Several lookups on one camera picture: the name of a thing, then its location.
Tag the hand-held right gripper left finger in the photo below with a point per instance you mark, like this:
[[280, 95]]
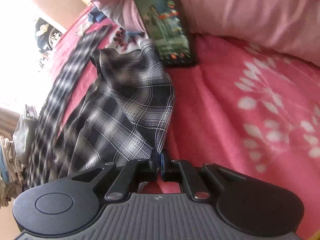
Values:
[[154, 160]]

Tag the black white plaid pants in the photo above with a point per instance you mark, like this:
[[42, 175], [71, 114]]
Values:
[[120, 110]]

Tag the blue denim jeans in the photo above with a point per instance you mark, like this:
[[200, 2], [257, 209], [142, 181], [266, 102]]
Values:
[[96, 15]]

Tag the pink pillow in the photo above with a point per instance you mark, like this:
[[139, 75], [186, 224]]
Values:
[[237, 7]]

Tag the black wheelchair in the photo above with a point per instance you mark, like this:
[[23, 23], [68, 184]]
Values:
[[47, 35]]

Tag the stack of pale folded linens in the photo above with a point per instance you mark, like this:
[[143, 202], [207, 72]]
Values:
[[7, 175]]

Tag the beige curtain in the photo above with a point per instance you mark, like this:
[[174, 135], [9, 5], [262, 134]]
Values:
[[8, 122]]

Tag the black smartphone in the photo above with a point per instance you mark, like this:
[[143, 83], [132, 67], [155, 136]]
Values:
[[165, 25]]

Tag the red floral blanket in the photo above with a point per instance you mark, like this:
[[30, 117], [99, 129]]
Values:
[[225, 105]]

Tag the folded grey garment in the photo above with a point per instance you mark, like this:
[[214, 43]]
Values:
[[23, 130]]

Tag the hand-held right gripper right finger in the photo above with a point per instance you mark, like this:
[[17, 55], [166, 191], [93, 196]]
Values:
[[163, 164]]

